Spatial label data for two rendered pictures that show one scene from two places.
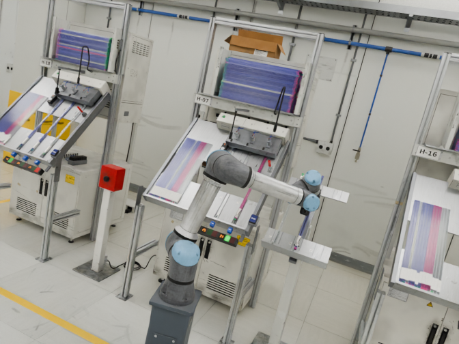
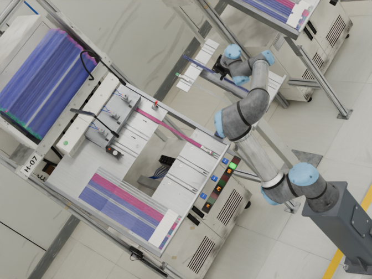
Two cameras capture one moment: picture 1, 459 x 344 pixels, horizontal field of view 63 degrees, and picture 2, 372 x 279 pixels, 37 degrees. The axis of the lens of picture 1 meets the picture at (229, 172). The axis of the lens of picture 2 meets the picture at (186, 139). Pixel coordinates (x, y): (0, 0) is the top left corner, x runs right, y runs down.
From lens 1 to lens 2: 1.81 m
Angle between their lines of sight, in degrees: 42
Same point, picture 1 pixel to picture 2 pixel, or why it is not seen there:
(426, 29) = not seen: outside the picture
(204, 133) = (76, 175)
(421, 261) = (283, 6)
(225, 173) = (262, 110)
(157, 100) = not seen: outside the picture
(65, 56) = not seen: outside the picture
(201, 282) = (220, 229)
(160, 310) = (341, 210)
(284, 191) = (266, 72)
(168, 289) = (328, 198)
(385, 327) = (295, 65)
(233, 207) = (197, 154)
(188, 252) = (309, 169)
